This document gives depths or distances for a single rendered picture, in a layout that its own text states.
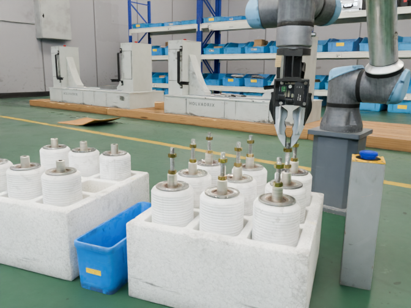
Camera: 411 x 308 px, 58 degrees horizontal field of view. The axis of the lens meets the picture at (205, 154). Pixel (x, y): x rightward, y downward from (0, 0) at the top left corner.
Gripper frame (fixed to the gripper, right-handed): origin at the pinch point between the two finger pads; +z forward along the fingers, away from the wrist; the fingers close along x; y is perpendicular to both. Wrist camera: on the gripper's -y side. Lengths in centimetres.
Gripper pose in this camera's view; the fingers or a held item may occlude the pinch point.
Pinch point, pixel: (288, 140)
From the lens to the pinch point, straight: 87.7
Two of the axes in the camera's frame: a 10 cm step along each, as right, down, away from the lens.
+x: 9.7, 0.6, -2.3
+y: -2.3, 2.0, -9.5
